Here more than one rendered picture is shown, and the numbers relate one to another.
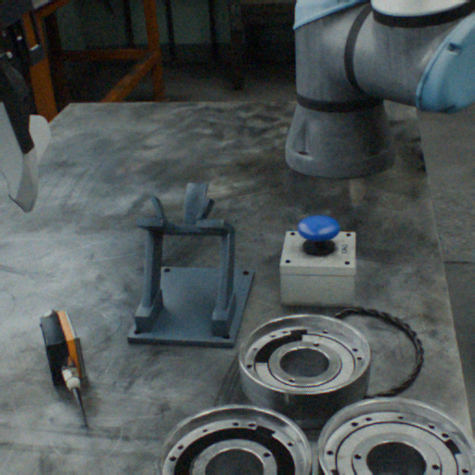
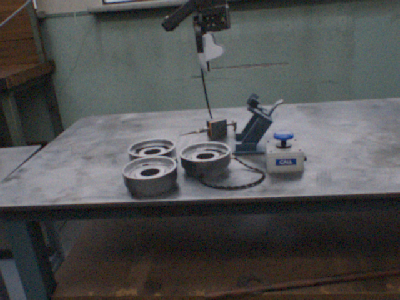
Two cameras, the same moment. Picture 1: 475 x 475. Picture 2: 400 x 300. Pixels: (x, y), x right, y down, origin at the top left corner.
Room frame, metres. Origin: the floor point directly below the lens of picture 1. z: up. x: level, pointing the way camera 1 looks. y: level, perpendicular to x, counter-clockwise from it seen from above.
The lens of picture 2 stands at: (0.43, -0.78, 1.13)
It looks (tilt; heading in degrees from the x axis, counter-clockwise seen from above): 21 degrees down; 86
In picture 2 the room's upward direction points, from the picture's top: 5 degrees counter-clockwise
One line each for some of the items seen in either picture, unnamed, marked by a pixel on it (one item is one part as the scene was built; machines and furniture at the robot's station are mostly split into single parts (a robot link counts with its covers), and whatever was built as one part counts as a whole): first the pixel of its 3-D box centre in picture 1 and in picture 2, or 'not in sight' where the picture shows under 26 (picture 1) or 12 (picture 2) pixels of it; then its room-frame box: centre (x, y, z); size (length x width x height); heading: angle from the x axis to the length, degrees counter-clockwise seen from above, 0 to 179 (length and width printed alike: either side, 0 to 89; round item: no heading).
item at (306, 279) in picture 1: (319, 263); (286, 155); (0.65, -0.08, 0.82); 0.08 x 0.07 x 0.05; 170
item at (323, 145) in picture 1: (340, 123); not in sight; (0.98, -0.15, 0.85); 0.15 x 0.15 x 0.10
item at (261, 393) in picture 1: (304, 370); (205, 159); (0.49, -0.05, 0.82); 0.10 x 0.10 x 0.04
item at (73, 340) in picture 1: (69, 344); (218, 127); (0.55, 0.15, 0.82); 0.05 x 0.02 x 0.04; 19
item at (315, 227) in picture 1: (318, 243); (283, 143); (0.65, -0.08, 0.85); 0.04 x 0.04 x 0.05
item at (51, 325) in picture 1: (62, 364); (207, 128); (0.52, 0.15, 0.82); 0.17 x 0.02 x 0.04; 19
